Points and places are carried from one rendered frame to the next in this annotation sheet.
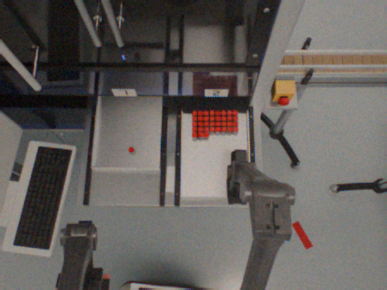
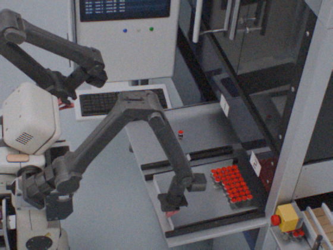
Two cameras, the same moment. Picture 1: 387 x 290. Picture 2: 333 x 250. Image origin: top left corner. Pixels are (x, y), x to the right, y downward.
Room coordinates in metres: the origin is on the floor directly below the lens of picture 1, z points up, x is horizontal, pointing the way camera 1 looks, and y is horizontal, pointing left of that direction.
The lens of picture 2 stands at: (-0.41, -1.46, 2.84)
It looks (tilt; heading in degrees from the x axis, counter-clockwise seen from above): 45 degrees down; 65
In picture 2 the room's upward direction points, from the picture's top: 5 degrees clockwise
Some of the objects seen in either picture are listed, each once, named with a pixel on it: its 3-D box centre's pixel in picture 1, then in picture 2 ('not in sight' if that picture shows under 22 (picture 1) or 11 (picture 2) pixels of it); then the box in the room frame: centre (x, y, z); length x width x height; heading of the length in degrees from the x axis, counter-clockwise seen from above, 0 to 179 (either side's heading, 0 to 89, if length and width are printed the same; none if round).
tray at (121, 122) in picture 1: (128, 126); (201, 129); (0.56, 0.24, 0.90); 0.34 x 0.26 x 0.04; 175
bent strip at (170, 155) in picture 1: (169, 172); (172, 163); (0.36, 0.09, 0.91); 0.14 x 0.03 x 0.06; 174
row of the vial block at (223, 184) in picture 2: (214, 131); (225, 188); (0.51, -0.09, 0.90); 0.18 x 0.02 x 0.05; 86
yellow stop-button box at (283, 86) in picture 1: (282, 89); (288, 217); (0.63, -0.35, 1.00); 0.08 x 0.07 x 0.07; 175
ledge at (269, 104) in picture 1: (280, 92); (293, 238); (0.67, -0.37, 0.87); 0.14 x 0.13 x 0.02; 175
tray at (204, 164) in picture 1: (215, 153); (204, 194); (0.42, -0.09, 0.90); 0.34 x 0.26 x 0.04; 176
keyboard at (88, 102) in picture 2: (43, 195); (123, 101); (0.32, 0.60, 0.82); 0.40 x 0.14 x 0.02; 169
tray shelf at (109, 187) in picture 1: (171, 146); (198, 165); (0.47, 0.08, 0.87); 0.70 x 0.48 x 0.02; 85
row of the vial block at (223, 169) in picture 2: (214, 125); (230, 187); (0.53, -0.09, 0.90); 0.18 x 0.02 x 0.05; 86
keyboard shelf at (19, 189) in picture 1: (30, 195); (121, 96); (0.34, 0.66, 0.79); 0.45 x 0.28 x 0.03; 169
